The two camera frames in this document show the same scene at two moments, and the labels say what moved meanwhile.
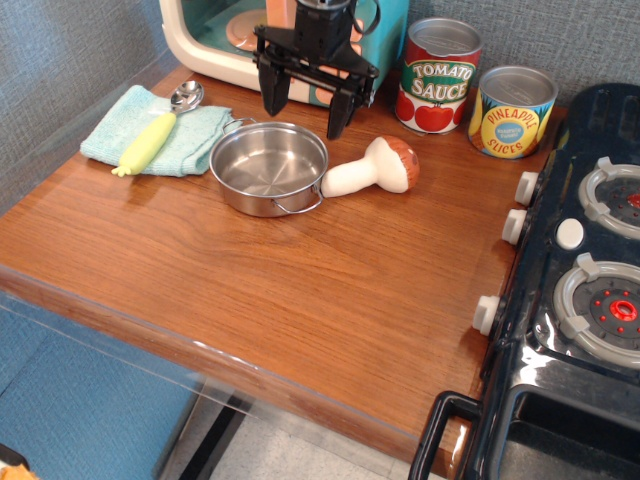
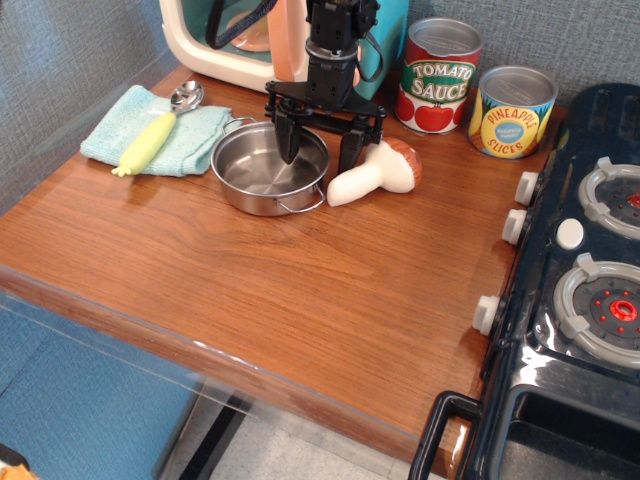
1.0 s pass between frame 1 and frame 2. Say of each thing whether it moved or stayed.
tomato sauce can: stayed
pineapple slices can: stayed
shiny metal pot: stayed
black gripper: moved
